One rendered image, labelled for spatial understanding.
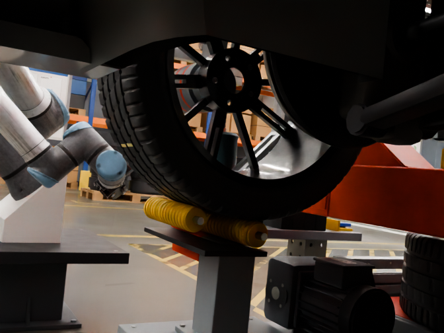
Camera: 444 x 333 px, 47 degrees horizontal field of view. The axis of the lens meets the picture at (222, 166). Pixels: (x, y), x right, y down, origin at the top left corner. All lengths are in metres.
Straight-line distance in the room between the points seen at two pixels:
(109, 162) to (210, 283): 0.57
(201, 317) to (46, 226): 0.90
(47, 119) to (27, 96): 0.13
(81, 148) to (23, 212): 0.43
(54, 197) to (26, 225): 0.14
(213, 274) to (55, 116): 1.04
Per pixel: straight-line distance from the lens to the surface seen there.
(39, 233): 1.97
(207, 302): 1.21
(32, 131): 1.60
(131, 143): 1.09
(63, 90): 7.31
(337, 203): 1.52
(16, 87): 1.86
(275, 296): 1.39
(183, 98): 1.39
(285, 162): 1.29
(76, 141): 1.62
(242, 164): 1.44
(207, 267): 1.21
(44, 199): 1.96
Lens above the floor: 0.62
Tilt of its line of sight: 1 degrees up
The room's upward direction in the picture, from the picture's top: 6 degrees clockwise
